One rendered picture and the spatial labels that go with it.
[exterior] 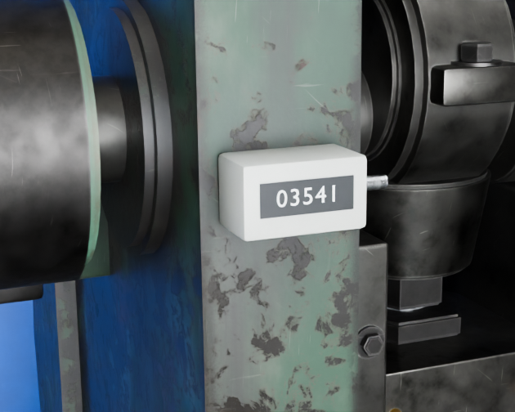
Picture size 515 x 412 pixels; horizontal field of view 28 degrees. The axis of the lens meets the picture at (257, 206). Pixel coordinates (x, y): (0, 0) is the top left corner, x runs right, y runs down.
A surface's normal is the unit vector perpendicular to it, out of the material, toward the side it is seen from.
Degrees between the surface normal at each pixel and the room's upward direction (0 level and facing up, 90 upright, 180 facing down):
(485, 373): 90
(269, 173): 90
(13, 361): 90
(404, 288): 90
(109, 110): 64
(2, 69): 56
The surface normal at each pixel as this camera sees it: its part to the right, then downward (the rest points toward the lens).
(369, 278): 0.36, 0.22
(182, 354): -0.93, 0.10
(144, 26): 0.22, -0.62
